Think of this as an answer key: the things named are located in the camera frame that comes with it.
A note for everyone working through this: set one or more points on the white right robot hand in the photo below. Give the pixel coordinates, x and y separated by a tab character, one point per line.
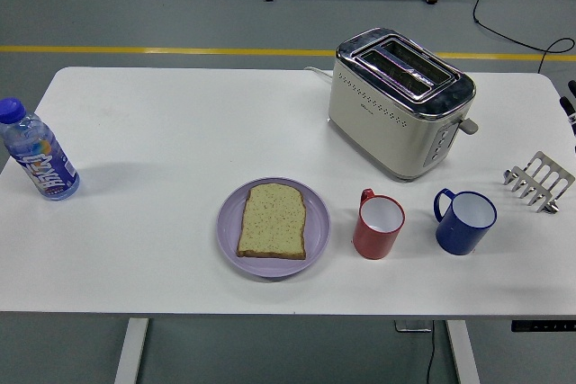
573	116

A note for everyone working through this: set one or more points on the blue enamel cup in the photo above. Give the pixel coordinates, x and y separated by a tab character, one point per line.
456	235

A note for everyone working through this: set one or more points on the red enamel cup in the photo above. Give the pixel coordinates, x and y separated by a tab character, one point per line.
373	242

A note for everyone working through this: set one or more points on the slice of bread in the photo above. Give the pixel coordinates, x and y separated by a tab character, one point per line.
272	222

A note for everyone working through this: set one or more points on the silver metal toast rack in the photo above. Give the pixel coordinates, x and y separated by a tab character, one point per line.
540	175

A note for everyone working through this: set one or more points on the cream and chrome toaster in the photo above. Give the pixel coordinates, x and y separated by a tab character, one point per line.
382	132

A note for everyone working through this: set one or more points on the black table control panel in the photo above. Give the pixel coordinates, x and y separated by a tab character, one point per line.
540	326

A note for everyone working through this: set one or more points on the white table leg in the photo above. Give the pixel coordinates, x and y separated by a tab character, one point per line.
463	352
130	352

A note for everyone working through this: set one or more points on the purple round plate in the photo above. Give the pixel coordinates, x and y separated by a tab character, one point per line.
317	231

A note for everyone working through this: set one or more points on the plastic drink bottle blue cap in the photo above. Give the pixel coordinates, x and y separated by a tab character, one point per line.
42	163

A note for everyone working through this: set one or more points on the grey under-table bracket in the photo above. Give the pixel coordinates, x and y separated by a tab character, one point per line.
411	326

